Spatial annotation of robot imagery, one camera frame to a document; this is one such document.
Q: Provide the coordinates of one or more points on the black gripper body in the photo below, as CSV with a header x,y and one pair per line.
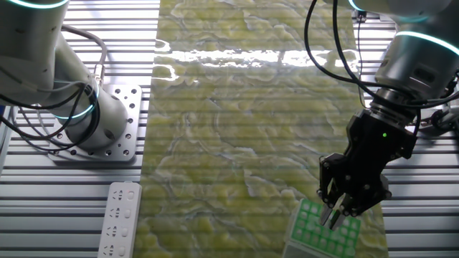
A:
x,y
376,143

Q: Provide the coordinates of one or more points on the green pipette tip holder box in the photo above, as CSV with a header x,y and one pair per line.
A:
x,y
312,236

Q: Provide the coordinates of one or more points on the black camera clamp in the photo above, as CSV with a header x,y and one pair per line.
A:
x,y
439,120

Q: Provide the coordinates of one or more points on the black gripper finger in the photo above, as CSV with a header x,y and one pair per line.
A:
x,y
328,179
362,199

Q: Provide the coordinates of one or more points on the white power strip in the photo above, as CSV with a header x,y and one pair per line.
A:
x,y
120,222

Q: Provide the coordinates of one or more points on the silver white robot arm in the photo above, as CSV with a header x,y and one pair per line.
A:
x,y
419,64

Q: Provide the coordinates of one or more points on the green marble pattern mat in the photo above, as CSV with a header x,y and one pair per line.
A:
x,y
233,143

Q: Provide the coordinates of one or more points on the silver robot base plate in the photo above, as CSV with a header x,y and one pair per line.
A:
x,y
134,107

